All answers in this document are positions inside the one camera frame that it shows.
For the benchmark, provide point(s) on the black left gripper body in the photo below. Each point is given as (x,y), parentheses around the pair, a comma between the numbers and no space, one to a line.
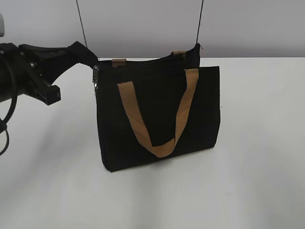
(47,63)

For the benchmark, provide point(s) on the brown bag handle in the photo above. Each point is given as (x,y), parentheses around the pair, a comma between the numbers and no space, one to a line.
(131,107)
(175,55)

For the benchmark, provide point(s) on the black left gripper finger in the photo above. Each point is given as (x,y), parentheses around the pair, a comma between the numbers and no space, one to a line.
(78,53)
(42,90)

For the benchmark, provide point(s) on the brown rear bag handle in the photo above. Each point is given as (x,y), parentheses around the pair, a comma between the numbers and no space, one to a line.
(175,55)

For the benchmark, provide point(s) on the brown front bag handle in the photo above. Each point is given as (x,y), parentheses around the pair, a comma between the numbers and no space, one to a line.
(131,107)

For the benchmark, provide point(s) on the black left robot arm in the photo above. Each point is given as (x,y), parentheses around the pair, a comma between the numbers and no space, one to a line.
(14,72)

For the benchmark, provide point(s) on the black tote bag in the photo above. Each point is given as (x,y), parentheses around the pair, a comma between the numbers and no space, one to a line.
(149,111)

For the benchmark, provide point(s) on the silver zipper pull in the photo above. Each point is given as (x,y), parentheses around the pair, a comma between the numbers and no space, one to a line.
(95,77)

